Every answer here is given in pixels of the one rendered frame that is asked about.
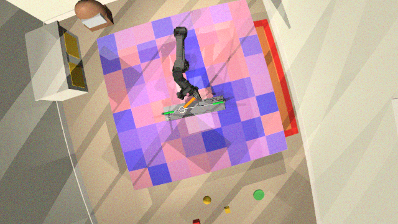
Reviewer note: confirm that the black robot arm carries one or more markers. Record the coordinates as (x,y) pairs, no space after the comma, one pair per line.
(181,65)

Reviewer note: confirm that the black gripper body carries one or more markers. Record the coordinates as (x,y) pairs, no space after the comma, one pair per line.
(187,86)

